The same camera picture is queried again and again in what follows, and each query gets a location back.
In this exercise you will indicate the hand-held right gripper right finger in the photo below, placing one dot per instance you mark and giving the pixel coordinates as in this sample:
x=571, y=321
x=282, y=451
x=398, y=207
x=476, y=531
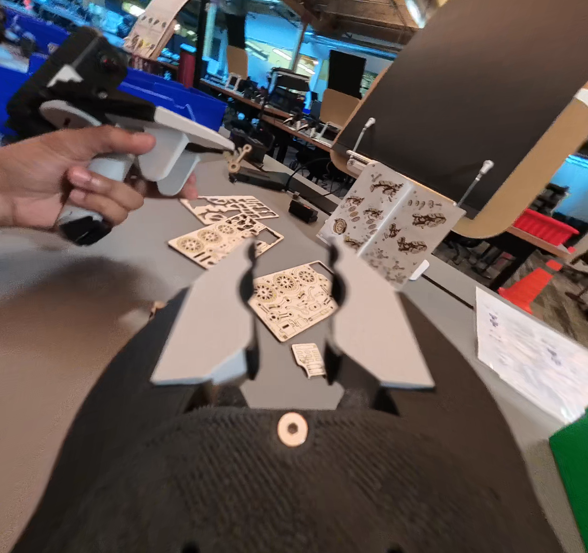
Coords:
x=381, y=332

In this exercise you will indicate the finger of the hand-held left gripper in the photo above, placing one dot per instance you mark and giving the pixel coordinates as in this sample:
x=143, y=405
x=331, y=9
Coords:
x=183, y=128

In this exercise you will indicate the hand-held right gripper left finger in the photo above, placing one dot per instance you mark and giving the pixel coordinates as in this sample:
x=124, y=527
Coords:
x=206, y=332

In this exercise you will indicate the wooden spring linkage part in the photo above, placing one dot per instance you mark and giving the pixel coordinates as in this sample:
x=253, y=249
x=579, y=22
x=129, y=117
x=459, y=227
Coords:
x=241, y=155

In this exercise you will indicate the grey desk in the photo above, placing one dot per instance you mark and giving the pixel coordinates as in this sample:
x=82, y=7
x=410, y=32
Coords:
x=92, y=286

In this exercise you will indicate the person's left hand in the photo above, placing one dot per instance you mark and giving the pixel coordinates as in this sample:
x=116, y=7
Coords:
x=32, y=181

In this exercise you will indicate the black battery charger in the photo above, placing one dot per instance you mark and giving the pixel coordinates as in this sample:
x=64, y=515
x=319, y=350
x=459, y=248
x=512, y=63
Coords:
x=240, y=132
x=262, y=146

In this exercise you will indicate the red water bottle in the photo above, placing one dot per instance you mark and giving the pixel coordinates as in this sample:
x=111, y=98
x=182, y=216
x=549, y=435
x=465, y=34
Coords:
x=186, y=68

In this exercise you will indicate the white book stand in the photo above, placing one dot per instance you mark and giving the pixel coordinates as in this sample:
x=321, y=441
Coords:
x=419, y=270

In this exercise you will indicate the slotted wooden sheet fragment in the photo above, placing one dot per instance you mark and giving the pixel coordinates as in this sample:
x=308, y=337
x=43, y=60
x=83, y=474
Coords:
x=305, y=360

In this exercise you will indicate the emptied wooden puzzle sheet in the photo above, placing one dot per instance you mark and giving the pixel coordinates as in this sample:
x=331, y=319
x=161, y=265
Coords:
x=197, y=208

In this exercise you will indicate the wooden puzzle sheet with gears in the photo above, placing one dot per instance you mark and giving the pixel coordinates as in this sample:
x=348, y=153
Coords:
x=206, y=245

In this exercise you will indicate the wooden puzzle sheet with wheels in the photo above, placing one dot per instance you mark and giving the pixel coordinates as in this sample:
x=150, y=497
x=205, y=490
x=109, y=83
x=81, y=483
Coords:
x=294, y=314

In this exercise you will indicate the black oblong case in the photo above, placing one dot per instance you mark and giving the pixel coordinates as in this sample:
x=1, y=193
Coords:
x=262, y=177

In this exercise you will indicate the background wooden workbench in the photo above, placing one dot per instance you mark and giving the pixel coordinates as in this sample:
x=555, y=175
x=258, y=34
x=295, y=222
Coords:
x=275, y=116

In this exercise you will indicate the brown printed board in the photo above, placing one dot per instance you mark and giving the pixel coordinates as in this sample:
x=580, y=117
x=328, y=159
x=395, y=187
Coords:
x=170, y=11

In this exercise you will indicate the folded paper instruction sheet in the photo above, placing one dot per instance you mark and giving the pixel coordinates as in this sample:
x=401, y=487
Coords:
x=413, y=222

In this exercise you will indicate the small black box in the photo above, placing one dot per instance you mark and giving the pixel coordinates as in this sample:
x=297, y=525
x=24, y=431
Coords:
x=303, y=211

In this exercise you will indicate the black flat panel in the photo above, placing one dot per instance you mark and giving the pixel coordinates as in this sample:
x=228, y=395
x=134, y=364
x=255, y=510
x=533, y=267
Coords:
x=321, y=199

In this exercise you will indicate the laminated paper sheet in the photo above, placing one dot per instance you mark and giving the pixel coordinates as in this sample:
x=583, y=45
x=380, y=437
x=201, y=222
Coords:
x=528, y=355

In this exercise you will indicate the orange floor cone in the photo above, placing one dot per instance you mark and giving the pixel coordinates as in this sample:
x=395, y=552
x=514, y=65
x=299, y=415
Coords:
x=528, y=289

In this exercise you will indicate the red plastic bin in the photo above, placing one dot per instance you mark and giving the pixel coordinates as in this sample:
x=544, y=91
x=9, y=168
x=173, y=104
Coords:
x=546, y=229

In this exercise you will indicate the green plastic bin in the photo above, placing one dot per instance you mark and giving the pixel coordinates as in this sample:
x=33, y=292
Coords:
x=572, y=470

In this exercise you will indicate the black plywood chair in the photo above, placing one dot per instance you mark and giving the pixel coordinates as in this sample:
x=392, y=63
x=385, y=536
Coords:
x=482, y=80

